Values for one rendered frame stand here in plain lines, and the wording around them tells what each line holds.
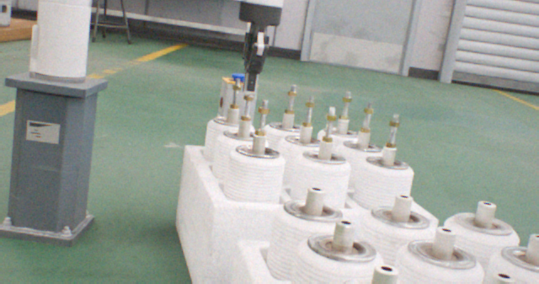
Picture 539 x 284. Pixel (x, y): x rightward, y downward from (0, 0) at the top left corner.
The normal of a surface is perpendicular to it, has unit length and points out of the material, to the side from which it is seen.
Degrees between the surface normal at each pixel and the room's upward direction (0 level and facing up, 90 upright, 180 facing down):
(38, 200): 90
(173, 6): 90
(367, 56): 90
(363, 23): 90
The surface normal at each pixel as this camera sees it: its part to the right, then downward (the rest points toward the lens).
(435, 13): -0.04, 0.20
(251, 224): 0.23, 0.23
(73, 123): 0.66, 0.26
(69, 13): 0.46, 0.25
